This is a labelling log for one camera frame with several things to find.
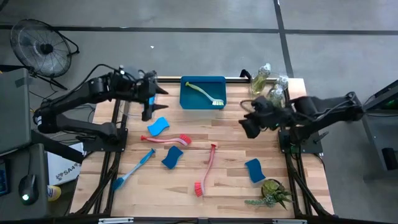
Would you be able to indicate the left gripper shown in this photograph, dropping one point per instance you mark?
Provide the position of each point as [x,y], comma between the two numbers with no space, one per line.
[146,90]

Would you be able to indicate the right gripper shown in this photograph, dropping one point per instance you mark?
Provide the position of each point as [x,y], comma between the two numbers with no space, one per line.
[269,116]

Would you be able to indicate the clear soap bottle yellow liquid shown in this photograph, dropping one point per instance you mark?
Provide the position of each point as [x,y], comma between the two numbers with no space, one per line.
[260,81]
[281,82]
[276,97]

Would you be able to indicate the red dish brush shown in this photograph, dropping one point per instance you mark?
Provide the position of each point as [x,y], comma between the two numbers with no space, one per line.
[199,189]
[164,140]

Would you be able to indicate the green dish brush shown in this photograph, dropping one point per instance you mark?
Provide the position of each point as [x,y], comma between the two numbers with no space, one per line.
[203,92]

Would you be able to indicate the blue dish brush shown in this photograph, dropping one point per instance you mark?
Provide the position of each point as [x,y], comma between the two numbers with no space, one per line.
[133,169]

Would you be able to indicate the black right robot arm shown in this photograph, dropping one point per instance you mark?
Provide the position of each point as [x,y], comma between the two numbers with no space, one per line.
[326,109]

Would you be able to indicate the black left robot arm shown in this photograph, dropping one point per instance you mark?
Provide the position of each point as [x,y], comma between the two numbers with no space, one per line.
[77,93]

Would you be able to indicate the blue plastic bin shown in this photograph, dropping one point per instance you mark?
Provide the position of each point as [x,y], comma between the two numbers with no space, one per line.
[192,102]

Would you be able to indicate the black curved object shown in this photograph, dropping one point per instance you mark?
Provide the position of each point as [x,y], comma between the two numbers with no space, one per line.
[245,74]

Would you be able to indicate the potted succulent plant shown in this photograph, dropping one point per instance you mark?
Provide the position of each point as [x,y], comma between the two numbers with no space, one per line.
[272,189]

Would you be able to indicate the black stand beam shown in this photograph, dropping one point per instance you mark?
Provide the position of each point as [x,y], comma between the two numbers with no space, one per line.
[59,149]

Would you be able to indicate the white cardboard box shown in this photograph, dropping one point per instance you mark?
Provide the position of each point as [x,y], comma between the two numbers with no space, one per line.
[63,168]

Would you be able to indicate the black floor fan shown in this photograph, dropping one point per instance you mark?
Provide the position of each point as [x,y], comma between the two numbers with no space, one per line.
[46,48]

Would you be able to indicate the grey equipment cart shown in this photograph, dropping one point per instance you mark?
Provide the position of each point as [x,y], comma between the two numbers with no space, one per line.
[379,124]

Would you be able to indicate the black operator desk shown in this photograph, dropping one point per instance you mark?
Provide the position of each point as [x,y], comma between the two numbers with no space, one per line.
[34,161]

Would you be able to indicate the yellow round object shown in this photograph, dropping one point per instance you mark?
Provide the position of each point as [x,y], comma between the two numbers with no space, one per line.
[54,193]

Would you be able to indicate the black block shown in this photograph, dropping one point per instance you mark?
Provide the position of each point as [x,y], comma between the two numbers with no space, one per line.
[390,158]

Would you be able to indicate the grey case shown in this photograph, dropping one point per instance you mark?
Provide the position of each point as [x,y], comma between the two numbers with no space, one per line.
[12,109]

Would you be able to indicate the black computer mouse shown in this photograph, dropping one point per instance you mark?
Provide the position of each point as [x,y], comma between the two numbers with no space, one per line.
[28,188]

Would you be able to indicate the blue keyboard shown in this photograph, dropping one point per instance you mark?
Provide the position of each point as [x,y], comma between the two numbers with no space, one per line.
[2,180]

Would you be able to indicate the black aluminium table frame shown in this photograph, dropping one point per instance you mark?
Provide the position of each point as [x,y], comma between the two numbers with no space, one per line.
[292,165]

